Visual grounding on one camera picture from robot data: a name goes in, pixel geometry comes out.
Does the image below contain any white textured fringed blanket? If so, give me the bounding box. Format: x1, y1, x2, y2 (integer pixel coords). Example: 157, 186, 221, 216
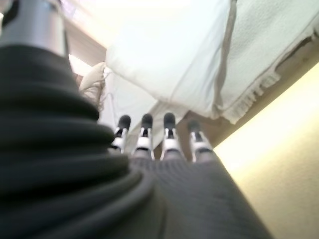
214, 0, 319, 125

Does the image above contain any dark left robot hand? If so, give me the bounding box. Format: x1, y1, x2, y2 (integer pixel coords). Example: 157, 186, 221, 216
109, 112, 274, 239

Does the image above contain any white bed sheet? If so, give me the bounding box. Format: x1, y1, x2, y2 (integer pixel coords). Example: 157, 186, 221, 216
99, 67, 190, 160

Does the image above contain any dark ribbed robot body cover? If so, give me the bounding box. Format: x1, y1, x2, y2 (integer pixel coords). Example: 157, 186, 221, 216
0, 44, 165, 239

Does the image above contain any beige crumpled cloth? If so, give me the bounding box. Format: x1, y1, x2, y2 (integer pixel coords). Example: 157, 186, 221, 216
77, 61, 108, 114

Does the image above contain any silver robot leg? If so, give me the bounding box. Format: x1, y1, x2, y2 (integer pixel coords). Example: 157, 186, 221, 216
0, 0, 69, 58

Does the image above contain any white smooth duvet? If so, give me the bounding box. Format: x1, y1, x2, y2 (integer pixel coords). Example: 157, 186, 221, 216
104, 0, 240, 118

